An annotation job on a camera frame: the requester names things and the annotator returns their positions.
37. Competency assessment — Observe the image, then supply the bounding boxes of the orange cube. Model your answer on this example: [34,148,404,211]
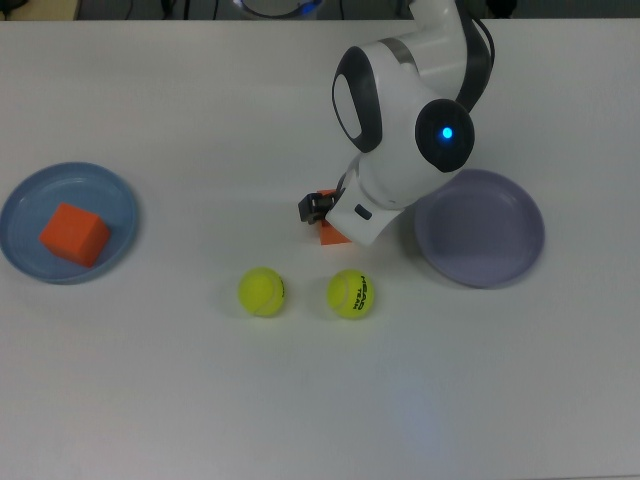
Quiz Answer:
[38,201,112,270]
[317,188,357,248]

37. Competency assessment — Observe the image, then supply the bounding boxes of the yellow tennis ball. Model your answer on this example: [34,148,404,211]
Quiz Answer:
[237,266,286,318]
[326,268,376,320]

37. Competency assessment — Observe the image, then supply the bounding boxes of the purple plate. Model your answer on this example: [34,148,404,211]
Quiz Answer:
[413,168,546,290]

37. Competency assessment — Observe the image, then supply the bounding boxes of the blue plate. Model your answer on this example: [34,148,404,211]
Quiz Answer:
[0,160,141,286]

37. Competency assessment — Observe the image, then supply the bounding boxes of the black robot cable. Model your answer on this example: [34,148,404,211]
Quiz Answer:
[469,17,497,114]

